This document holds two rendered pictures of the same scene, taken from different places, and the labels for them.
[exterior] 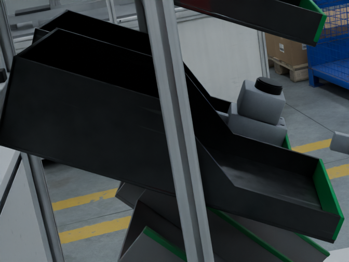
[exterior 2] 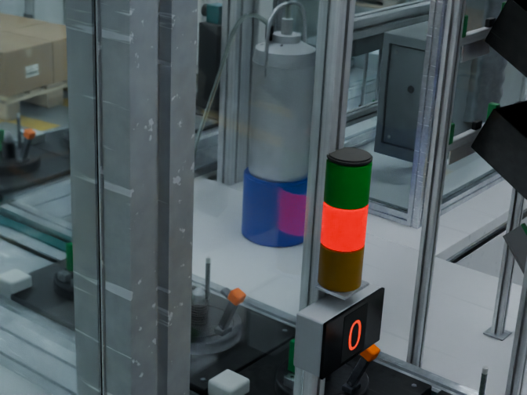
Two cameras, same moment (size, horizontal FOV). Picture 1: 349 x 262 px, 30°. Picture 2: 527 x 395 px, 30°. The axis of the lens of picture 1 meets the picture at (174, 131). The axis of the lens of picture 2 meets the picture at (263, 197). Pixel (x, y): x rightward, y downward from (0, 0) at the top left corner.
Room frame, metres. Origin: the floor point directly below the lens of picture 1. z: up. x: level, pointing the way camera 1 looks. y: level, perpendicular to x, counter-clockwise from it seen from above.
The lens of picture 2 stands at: (-0.77, -0.52, 1.76)
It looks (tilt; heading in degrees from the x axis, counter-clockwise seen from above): 22 degrees down; 40
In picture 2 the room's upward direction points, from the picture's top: 3 degrees clockwise
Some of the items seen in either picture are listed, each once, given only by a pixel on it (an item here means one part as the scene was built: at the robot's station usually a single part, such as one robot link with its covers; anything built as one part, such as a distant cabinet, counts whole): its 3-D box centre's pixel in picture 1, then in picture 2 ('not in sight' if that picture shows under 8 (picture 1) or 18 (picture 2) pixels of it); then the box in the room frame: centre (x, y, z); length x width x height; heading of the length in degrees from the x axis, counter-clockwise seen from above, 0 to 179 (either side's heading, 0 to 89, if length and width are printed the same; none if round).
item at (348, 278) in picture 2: not in sight; (340, 262); (0.06, 0.06, 1.28); 0.05 x 0.05 x 0.05
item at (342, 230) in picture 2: not in sight; (343, 222); (0.06, 0.06, 1.33); 0.05 x 0.05 x 0.05
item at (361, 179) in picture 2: not in sight; (347, 180); (0.06, 0.06, 1.38); 0.05 x 0.05 x 0.05
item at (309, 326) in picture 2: not in sight; (341, 256); (0.06, 0.06, 1.29); 0.12 x 0.05 x 0.25; 3
